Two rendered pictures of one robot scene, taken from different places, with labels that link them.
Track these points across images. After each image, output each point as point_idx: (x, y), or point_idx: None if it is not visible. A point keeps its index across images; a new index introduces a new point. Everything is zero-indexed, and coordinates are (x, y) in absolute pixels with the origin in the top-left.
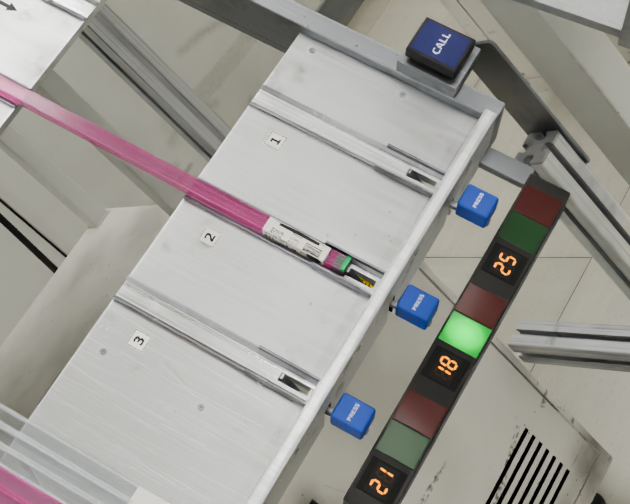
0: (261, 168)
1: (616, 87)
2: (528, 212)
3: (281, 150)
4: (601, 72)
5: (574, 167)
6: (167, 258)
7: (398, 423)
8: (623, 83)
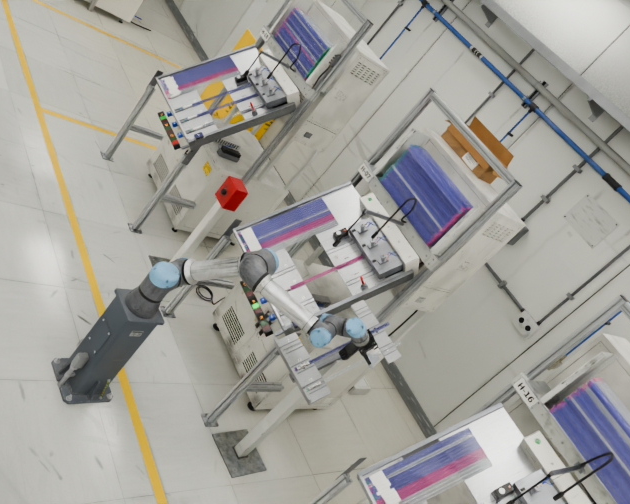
0: (300, 293)
1: (295, 392)
2: (266, 325)
3: (301, 297)
4: (298, 388)
5: (274, 350)
6: (295, 274)
7: (250, 290)
8: (295, 395)
